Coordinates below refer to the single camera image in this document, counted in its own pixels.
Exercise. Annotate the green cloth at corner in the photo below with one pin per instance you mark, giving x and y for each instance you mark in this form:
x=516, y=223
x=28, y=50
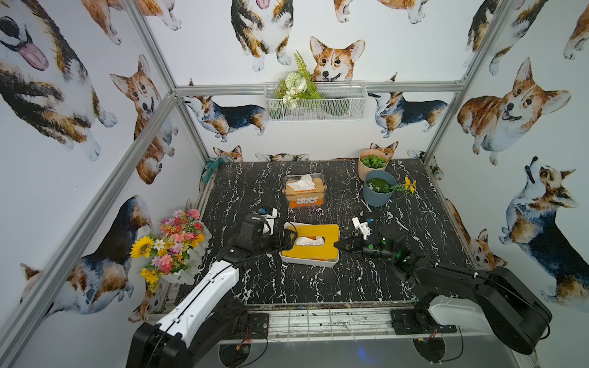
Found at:
x=211, y=166

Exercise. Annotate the pink plant pot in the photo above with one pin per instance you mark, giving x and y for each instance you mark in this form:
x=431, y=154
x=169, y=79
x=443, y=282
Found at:
x=371, y=160

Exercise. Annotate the orange tissue pack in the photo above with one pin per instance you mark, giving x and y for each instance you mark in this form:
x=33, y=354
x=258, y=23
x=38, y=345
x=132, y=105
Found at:
x=310, y=241
x=304, y=184

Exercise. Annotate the yellow artificial flower sprig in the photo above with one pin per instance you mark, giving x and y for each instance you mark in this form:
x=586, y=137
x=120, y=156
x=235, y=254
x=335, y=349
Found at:
x=407, y=186

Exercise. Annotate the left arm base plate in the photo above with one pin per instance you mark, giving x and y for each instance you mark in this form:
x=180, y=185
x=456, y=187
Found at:
x=249, y=325

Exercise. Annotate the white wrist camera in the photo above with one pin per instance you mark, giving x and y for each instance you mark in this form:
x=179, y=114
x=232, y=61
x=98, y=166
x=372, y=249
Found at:
x=269, y=214
x=363, y=226

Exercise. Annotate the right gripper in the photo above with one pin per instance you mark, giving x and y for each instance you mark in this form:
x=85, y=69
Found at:
x=361, y=247

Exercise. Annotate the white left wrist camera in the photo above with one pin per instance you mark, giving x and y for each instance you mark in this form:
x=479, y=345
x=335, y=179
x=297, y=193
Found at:
x=269, y=214

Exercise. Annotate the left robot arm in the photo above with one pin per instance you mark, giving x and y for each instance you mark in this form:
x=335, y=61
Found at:
x=207, y=314

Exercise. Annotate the white flowers with fern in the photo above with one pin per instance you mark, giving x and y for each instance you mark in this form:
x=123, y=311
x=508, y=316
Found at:
x=297, y=88

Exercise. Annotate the clear plastic tissue box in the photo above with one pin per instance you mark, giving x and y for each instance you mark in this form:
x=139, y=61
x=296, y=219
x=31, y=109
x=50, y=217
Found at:
x=296, y=202

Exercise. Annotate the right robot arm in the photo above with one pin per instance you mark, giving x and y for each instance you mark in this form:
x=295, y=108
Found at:
x=496, y=302

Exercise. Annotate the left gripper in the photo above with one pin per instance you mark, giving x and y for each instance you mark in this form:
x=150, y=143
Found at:
x=280, y=238

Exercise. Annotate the white wire wall basket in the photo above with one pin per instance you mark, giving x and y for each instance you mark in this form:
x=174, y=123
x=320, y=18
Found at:
x=340, y=101

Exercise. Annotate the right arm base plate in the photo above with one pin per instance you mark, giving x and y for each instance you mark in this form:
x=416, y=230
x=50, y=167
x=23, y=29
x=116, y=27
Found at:
x=410, y=322

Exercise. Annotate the light wooden slotted lid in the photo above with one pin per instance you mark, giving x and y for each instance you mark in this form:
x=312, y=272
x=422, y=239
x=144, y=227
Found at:
x=320, y=189

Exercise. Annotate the blue-grey plant pot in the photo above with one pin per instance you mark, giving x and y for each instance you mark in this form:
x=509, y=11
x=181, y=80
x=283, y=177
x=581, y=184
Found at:
x=378, y=188

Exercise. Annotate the colourful flower bouquet planter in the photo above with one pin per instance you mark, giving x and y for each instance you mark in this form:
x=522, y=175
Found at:
x=177, y=254

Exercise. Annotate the white rectangular tissue box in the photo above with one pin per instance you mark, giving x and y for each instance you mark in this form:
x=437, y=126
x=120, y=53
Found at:
x=309, y=263

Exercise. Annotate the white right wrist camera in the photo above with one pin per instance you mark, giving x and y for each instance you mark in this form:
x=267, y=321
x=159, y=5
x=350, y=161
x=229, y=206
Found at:
x=363, y=226

